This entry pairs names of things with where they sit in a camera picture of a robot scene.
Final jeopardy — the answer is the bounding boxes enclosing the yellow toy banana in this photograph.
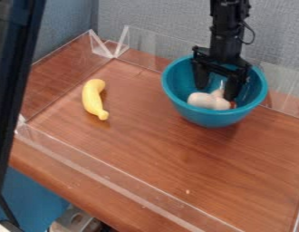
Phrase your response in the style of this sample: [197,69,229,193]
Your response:
[82,79,109,121]

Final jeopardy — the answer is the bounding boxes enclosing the clear acrylic barrier wall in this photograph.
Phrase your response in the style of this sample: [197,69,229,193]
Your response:
[10,26,299,232]

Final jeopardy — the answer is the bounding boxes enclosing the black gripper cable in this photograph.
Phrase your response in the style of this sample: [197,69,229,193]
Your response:
[239,17,257,45]

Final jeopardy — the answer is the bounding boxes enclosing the grey metal bracket below table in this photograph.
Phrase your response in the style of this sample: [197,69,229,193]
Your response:
[46,207,111,232]

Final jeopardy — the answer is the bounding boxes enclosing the blue plastic bowl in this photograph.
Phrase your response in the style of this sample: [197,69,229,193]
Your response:
[161,55,267,128]

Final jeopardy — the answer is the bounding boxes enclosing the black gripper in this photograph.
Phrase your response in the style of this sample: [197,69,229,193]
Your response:
[191,0,250,102]

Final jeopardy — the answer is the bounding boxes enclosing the white mushroom with brown cap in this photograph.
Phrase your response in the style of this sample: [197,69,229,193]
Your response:
[187,89,237,111]

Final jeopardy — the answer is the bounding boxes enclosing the dark blue foreground post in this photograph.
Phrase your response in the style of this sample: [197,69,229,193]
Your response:
[0,0,46,225]

